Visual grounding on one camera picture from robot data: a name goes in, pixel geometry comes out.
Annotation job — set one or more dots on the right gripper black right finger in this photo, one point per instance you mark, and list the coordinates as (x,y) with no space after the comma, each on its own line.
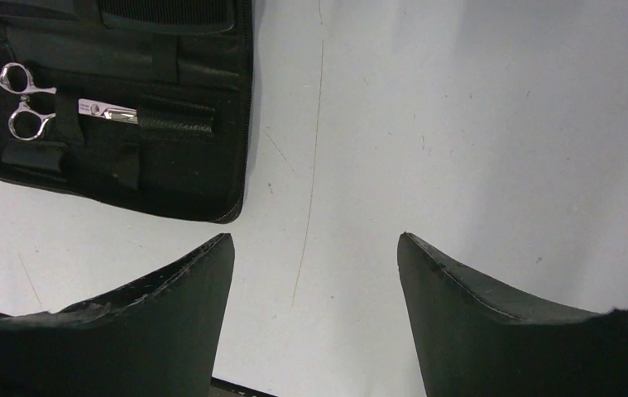
(477,336)

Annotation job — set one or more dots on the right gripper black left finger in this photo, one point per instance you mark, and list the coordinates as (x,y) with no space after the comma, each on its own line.
(154,336)

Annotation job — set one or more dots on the black zippered tool case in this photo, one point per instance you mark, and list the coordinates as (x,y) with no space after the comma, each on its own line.
(66,45)

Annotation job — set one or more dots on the silver scissors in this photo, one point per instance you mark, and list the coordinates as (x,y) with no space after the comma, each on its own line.
(83,107)

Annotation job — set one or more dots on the black handled styling comb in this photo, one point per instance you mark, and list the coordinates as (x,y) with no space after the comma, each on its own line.
(176,124)

